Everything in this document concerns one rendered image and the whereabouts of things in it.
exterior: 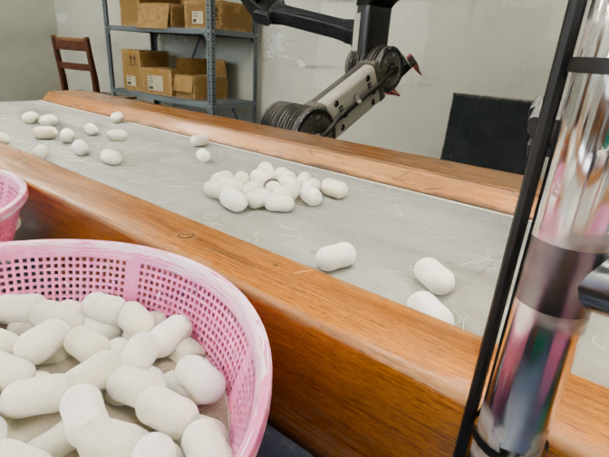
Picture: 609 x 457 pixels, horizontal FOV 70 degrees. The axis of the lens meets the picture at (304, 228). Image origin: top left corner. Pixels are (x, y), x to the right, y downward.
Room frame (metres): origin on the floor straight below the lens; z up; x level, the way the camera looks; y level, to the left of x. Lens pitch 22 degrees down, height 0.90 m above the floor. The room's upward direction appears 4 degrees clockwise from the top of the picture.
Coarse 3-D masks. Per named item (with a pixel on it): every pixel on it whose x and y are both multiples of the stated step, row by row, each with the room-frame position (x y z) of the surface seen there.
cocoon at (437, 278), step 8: (416, 264) 0.30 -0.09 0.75; (424, 264) 0.29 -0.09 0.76; (432, 264) 0.29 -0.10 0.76; (440, 264) 0.29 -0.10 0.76; (416, 272) 0.30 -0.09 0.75; (424, 272) 0.29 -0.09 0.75; (432, 272) 0.28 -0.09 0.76; (440, 272) 0.28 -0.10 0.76; (448, 272) 0.28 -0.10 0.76; (424, 280) 0.29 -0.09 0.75; (432, 280) 0.28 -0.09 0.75; (440, 280) 0.28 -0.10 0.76; (448, 280) 0.28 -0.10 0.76; (432, 288) 0.28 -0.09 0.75; (440, 288) 0.27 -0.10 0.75; (448, 288) 0.27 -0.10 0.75
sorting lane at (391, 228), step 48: (48, 144) 0.68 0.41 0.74; (96, 144) 0.70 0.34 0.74; (144, 144) 0.72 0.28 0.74; (144, 192) 0.47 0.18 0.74; (192, 192) 0.48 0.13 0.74; (384, 192) 0.54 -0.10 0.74; (288, 240) 0.36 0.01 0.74; (336, 240) 0.37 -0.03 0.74; (384, 240) 0.38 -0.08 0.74; (432, 240) 0.39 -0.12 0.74; (480, 240) 0.39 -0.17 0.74; (384, 288) 0.29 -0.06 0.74; (480, 288) 0.30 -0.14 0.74
